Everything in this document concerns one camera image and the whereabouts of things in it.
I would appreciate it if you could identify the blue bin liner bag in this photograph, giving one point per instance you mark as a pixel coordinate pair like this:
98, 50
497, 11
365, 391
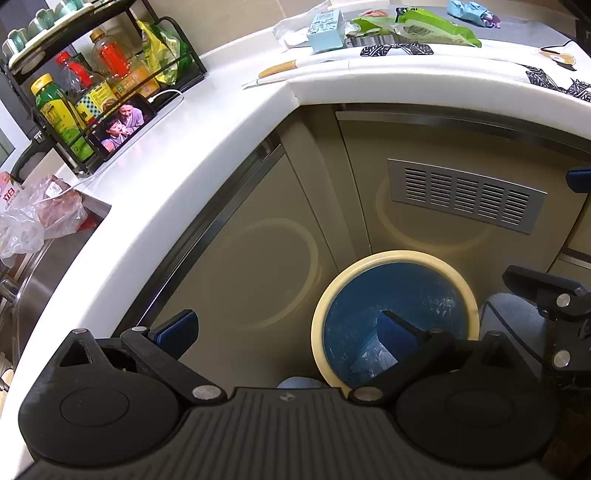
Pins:
355, 295

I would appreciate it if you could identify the white leaf-print mat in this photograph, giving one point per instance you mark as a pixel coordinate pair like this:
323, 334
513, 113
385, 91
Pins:
383, 50

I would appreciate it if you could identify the teal spice jar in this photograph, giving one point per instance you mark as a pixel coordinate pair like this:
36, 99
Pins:
69, 8
42, 25
14, 40

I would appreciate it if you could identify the green snack bag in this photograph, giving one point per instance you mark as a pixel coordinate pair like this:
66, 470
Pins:
429, 30

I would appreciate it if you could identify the cream round trash bin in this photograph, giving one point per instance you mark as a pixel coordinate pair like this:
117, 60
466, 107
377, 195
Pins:
323, 300

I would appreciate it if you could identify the red label yellow cap bottle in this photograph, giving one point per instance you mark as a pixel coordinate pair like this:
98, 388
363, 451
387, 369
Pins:
111, 53

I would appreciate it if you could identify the person's right leg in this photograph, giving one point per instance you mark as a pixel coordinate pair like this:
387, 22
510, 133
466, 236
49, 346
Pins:
508, 318

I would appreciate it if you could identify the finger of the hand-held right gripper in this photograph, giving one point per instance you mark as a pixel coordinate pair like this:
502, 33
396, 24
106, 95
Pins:
579, 181
542, 282

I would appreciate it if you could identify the white tissue paper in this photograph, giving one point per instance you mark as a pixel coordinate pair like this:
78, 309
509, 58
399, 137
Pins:
291, 30

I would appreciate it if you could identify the light blue carton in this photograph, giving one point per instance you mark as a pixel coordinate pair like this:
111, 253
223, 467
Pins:
325, 30

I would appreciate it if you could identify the clear plastic bag of meat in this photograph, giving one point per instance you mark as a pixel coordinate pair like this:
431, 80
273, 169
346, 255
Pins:
51, 210

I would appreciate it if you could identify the beige cabinet door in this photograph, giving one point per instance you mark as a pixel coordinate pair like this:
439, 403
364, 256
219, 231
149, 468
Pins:
461, 138
258, 258

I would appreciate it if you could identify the person's leg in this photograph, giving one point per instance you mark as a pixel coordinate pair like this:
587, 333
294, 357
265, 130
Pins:
508, 318
300, 383

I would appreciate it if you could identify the white jar tray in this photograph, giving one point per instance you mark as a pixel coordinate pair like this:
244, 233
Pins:
92, 32

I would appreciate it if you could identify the flower-shaped metal mold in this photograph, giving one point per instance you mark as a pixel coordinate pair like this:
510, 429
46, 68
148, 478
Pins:
369, 41

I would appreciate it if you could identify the person's left leg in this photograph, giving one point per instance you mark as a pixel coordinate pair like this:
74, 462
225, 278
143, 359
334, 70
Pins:
300, 383

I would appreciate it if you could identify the green label yellow cap bottle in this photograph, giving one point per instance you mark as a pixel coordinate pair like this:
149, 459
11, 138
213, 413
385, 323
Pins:
57, 117

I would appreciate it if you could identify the light blue wrapper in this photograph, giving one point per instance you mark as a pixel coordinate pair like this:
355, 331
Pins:
471, 11

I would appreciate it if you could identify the red white packet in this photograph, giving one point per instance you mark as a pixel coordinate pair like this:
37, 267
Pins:
9, 191

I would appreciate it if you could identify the yellow label sauce bottle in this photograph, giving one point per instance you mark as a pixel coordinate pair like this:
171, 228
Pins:
97, 104

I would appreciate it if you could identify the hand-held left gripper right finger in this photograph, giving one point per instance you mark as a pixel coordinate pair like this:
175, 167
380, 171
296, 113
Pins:
396, 333

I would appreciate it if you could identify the black curved faucet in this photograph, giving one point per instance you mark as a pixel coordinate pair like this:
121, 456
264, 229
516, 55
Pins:
23, 159

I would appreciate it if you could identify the stainless steel sink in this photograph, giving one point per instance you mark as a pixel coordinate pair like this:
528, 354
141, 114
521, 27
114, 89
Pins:
32, 286

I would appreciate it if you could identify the black smartphone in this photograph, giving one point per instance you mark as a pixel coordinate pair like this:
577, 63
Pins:
122, 127

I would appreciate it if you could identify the orange label oil bottle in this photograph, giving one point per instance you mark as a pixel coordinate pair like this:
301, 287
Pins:
138, 81

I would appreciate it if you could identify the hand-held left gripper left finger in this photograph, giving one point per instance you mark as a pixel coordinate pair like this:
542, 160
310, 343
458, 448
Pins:
178, 331

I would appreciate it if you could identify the yellow green seasoning bag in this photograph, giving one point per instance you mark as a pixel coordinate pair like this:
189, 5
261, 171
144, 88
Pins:
161, 50

